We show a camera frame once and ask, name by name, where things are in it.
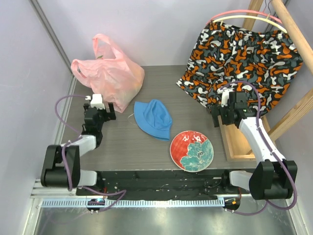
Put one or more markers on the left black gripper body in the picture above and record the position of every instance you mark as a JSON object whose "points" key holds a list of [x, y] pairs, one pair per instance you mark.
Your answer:
{"points": [[102, 116]]}

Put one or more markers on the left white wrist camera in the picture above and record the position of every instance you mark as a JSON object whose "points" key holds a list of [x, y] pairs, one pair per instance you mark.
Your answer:
{"points": [[96, 101]]}

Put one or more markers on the pink plastic bag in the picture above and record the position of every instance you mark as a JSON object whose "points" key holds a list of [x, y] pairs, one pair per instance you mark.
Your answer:
{"points": [[112, 73]]}

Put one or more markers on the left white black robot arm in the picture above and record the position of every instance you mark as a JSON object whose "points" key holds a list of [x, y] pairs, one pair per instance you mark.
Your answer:
{"points": [[61, 168]]}

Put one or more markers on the blue bucket hat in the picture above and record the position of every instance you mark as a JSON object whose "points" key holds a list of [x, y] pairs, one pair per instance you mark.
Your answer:
{"points": [[153, 118]]}

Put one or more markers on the pink clothes hanger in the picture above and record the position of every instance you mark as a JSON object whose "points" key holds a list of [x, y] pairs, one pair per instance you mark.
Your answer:
{"points": [[249, 13]]}

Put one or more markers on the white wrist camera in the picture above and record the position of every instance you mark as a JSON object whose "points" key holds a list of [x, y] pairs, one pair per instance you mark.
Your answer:
{"points": [[225, 96], [96, 101]]}

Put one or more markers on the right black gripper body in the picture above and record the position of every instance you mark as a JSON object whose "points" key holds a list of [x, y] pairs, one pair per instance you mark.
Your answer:
{"points": [[217, 116]]}

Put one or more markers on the aluminium rail with slotted strip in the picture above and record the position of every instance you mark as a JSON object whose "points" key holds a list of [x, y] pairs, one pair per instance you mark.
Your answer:
{"points": [[62, 198]]}

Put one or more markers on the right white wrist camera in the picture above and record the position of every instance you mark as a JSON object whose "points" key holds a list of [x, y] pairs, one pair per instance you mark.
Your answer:
{"points": [[225, 96]]}

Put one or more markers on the red teal floral plate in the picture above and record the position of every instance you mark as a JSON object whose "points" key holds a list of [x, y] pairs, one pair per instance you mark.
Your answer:
{"points": [[191, 151]]}

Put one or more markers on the orange camouflage patterned shorts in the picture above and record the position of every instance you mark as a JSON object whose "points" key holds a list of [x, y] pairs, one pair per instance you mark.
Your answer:
{"points": [[262, 65]]}

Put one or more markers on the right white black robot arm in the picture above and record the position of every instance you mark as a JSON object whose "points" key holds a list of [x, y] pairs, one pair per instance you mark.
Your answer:
{"points": [[274, 176]]}

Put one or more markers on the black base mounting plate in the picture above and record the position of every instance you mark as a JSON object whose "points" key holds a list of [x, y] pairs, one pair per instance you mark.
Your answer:
{"points": [[164, 185]]}

